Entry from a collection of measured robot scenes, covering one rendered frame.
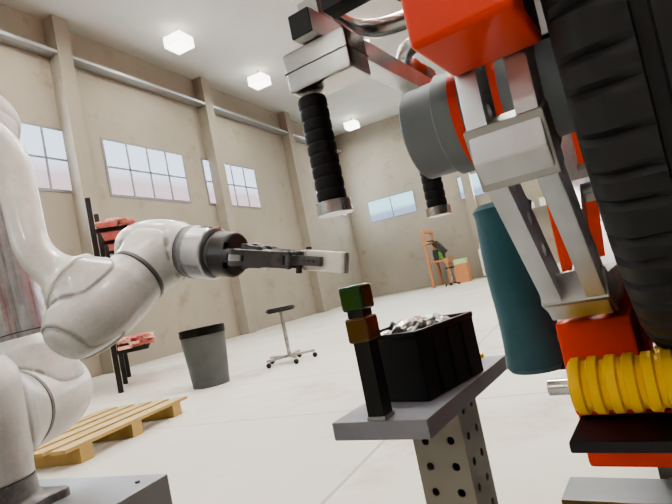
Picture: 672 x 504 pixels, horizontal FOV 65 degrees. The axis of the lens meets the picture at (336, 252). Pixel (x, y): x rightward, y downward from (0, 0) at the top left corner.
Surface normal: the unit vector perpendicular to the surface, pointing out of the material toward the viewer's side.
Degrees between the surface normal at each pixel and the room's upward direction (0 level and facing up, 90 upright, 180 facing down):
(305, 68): 90
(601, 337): 90
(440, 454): 90
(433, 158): 139
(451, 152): 131
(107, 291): 66
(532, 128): 90
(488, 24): 180
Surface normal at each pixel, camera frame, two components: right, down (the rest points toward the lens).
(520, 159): -0.24, 0.73
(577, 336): -0.54, 0.05
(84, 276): 0.22, -0.65
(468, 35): 0.20, 0.98
